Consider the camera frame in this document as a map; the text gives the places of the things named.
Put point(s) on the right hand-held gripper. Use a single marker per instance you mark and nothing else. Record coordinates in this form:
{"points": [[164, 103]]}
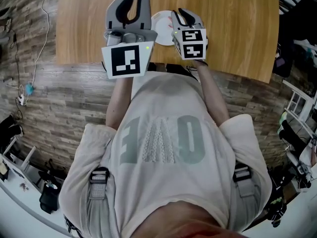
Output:
{"points": [[193, 48]]}

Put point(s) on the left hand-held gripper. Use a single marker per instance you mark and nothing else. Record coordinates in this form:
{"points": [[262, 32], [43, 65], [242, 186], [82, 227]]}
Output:
{"points": [[125, 61]]}

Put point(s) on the white round plate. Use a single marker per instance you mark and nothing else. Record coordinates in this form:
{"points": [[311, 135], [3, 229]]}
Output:
{"points": [[162, 31]]}

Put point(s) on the person's left forearm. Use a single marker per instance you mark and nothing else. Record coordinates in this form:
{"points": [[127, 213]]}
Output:
{"points": [[119, 103]]}

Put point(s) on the person's right forearm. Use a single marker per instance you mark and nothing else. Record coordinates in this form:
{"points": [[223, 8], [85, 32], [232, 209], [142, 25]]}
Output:
{"points": [[213, 95]]}

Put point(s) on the person's black trousers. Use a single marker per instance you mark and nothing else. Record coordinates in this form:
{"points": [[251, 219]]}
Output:
{"points": [[171, 69]]}

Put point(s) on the black office chair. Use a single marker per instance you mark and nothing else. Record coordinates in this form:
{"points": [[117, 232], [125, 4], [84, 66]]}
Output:
{"points": [[294, 33]]}

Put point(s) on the teal object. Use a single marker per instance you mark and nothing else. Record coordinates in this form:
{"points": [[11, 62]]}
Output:
{"points": [[29, 88]]}

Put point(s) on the white rack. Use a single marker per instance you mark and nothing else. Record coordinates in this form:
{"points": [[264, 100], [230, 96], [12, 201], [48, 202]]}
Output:
{"points": [[298, 100]]}

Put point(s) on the white power strip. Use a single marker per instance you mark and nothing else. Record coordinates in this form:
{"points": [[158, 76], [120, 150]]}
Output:
{"points": [[21, 100]]}

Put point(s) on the person's beige shirt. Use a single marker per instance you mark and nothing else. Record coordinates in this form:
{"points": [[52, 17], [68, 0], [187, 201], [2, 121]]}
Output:
{"points": [[163, 177]]}

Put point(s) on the person's chin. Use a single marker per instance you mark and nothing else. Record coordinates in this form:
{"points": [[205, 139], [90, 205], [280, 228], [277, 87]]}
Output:
{"points": [[183, 222]]}

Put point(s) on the black bag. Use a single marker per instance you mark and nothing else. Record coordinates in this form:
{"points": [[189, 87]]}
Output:
{"points": [[49, 198]]}

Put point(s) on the white desk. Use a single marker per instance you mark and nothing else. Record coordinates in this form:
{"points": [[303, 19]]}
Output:
{"points": [[15, 195]]}

